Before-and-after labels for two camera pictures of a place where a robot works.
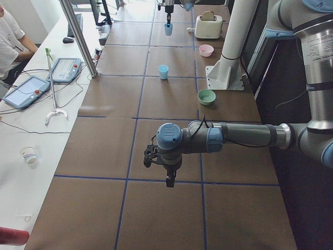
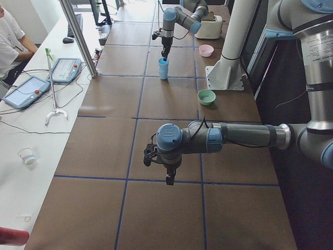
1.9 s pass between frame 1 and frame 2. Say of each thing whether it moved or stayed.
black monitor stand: stayed
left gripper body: stayed
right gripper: moved
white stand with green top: stayed
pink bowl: stayed
